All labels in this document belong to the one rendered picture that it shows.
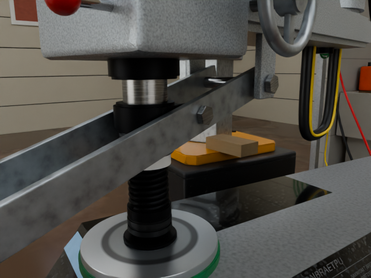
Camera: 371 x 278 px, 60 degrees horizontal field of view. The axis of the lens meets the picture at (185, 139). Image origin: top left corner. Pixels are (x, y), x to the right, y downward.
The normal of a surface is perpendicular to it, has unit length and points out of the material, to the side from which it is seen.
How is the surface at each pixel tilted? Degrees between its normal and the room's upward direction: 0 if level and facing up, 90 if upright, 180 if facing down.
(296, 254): 0
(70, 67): 90
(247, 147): 90
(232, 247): 0
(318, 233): 0
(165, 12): 90
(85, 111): 90
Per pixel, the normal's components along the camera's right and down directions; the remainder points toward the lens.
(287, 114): -0.80, 0.14
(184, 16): 0.73, 0.14
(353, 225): -0.01, -0.98
